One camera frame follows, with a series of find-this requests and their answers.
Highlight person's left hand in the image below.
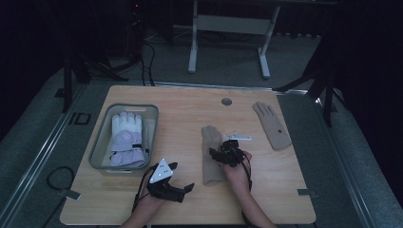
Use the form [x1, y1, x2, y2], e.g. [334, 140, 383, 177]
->
[136, 191, 166, 214]

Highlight grey plastic basket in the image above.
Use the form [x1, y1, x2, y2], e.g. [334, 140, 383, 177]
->
[88, 103, 160, 176]

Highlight black floor cable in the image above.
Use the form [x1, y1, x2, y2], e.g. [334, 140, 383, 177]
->
[47, 165, 76, 192]

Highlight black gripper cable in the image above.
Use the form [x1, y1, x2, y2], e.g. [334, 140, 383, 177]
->
[240, 155, 255, 228]
[131, 162, 160, 214]

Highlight lilac white ski glove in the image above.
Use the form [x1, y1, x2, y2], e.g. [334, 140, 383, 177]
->
[108, 111, 149, 168]

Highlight person's right hand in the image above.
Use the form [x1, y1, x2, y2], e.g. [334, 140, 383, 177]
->
[221, 150, 254, 195]

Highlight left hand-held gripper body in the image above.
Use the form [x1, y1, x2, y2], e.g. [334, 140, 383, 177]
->
[146, 158, 187, 204]

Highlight beige glove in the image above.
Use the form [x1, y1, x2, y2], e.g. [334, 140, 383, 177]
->
[201, 124, 227, 186]
[252, 101, 293, 151]

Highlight grey tape piece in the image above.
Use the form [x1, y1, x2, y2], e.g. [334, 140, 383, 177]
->
[297, 188, 318, 200]
[57, 188, 82, 201]

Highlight grey metal desk frame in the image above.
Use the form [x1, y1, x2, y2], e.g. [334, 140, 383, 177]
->
[187, 0, 282, 80]

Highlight black tripod stand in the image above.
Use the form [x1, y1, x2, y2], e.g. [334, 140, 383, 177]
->
[274, 41, 338, 128]
[53, 44, 129, 114]

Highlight black hanging cables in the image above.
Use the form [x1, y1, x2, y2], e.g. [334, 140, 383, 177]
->
[138, 40, 157, 87]

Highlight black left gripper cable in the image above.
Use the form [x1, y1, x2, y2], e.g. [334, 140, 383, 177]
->
[131, 162, 160, 214]

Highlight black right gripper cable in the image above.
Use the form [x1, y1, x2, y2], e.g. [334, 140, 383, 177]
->
[240, 155, 255, 228]

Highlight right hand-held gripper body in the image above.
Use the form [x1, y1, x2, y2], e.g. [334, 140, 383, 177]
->
[219, 134, 253, 168]

